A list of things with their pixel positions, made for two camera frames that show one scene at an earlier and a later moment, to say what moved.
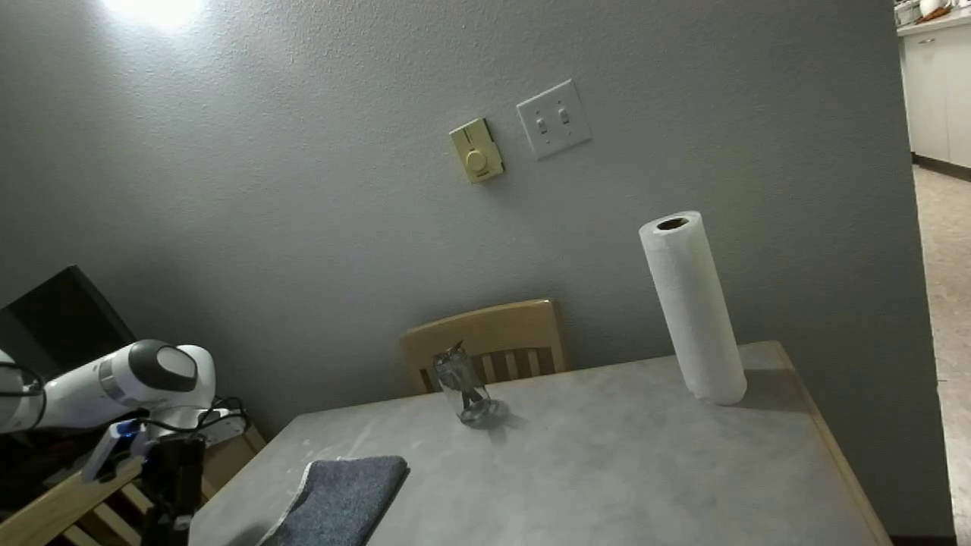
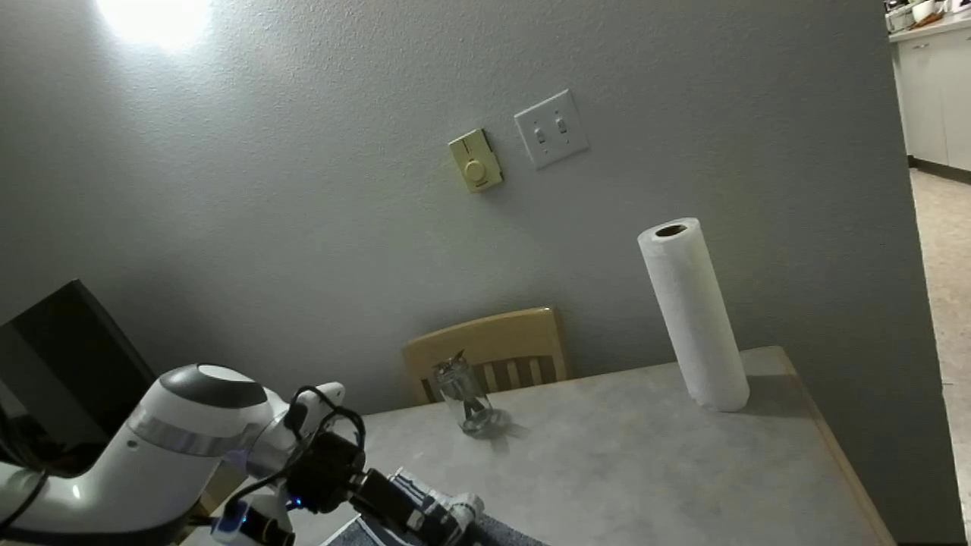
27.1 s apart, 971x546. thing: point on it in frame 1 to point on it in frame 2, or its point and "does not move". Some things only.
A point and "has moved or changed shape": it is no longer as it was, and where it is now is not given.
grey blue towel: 342,503 has moved or changed shape
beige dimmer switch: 477,152 does not move
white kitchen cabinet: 936,80 does not move
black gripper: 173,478 to 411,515
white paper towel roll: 687,276 does not move
